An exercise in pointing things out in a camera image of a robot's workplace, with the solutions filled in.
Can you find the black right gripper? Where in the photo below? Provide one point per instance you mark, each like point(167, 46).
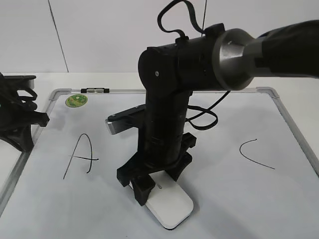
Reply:
point(138, 169)

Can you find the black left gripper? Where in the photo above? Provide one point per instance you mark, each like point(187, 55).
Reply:
point(16, 121)

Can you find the white whiteboard eraser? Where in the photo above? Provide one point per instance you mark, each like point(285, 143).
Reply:
point(168, 202)

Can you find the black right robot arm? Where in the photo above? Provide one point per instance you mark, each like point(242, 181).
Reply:
point(221, 60)

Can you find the round green magnet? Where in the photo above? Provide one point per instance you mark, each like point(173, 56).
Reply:
point(76, 101)

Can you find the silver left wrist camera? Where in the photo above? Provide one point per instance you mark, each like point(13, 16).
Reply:
point(20, 81)

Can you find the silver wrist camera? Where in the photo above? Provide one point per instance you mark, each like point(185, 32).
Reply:
point(122, 121)
point(20, 81)

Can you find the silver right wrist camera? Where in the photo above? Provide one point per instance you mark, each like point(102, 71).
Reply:
point(122, 121)

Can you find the white magnetic whiteboard, grey frame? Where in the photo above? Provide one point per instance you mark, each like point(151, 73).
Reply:
point(251, 177)

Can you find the black hanging clip on frame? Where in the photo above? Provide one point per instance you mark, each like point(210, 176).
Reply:
point(95, 90)

